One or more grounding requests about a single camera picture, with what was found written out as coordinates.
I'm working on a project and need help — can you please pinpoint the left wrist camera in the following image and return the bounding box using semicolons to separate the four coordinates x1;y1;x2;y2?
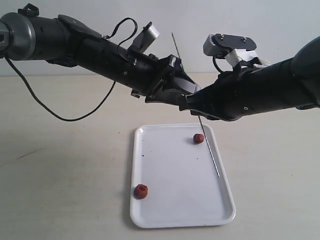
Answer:
130;21;160;53

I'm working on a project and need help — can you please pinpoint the white rectangular plastic tray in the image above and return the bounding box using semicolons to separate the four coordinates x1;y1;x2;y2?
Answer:
129;123;236;229

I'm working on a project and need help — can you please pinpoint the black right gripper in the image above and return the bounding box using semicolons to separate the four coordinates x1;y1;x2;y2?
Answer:
178;67;258;122

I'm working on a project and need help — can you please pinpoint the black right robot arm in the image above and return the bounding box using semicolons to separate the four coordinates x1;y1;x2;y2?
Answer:
179;33;320;122

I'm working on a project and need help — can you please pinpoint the black right camera cable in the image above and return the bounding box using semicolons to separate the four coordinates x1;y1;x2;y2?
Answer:
211;55;228;74

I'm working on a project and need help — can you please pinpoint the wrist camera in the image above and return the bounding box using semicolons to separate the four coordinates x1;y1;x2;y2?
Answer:
203;33;258;68
130;21;160;53

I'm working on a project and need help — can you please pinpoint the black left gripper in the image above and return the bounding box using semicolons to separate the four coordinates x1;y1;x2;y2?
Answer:
124;47;202;106

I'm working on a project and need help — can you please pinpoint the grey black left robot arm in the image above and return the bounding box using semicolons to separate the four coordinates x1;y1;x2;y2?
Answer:
0;4;200;105

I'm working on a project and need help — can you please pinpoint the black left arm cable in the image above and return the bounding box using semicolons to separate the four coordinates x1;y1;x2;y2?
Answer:
4;17;139;123

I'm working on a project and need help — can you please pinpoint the thin metal skewer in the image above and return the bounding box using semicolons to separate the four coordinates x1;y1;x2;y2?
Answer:
171;32;220;178

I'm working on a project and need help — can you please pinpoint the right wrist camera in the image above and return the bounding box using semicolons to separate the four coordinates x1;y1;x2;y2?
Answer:
203;33;258;68

